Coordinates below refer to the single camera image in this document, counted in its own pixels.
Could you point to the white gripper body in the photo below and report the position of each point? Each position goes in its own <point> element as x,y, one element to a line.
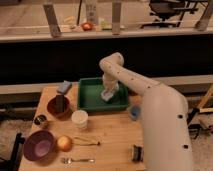
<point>110,85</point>

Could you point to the white towel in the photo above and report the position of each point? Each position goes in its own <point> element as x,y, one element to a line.
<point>107,95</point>

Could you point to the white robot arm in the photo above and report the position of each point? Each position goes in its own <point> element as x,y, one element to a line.
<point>167,145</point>

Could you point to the green plastic tray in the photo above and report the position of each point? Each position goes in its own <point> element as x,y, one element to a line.
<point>89,96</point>

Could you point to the blue small cup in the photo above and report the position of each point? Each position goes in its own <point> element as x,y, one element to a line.
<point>134,112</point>

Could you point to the blue sponge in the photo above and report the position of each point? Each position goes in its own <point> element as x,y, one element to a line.
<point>64,87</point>

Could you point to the white paper cup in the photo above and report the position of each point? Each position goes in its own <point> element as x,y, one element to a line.
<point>80,119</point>

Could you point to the red apple on shelf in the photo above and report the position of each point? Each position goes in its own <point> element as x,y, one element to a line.
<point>87,26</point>

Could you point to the brown bowl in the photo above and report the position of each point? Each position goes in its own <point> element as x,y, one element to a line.
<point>58,106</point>

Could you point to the yellow apple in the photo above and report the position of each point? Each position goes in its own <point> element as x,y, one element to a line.
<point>64,143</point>

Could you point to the black binder clip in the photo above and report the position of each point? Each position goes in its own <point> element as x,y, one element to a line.
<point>137,153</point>

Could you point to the small dark tin can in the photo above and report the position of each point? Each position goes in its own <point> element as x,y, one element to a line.
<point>41,121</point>

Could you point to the silver fork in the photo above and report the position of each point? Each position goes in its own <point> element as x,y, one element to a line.
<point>71,160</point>

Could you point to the black office chair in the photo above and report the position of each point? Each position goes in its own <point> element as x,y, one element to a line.
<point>170,13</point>

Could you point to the purple bowl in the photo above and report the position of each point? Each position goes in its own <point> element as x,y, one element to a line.
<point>38,145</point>

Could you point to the yellow black tool stand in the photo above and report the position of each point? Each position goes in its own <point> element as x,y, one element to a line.
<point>200,108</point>

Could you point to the black chair at left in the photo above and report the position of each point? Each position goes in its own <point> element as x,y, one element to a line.
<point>9,165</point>

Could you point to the yellow handled utensil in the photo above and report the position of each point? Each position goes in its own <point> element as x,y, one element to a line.
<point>83,141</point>

